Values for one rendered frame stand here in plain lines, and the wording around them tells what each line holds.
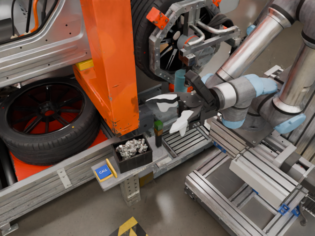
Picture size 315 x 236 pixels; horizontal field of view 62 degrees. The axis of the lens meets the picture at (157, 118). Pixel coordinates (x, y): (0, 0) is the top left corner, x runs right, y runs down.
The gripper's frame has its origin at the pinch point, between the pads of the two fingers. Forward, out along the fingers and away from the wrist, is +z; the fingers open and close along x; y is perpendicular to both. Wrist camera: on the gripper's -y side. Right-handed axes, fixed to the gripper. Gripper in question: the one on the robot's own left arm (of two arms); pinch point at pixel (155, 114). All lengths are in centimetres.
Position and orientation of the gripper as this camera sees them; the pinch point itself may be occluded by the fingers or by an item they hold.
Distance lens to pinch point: 71.7
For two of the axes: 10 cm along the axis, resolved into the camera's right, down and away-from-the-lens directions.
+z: -9.0, 3.2, -3.0
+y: 0.6, 7.6, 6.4
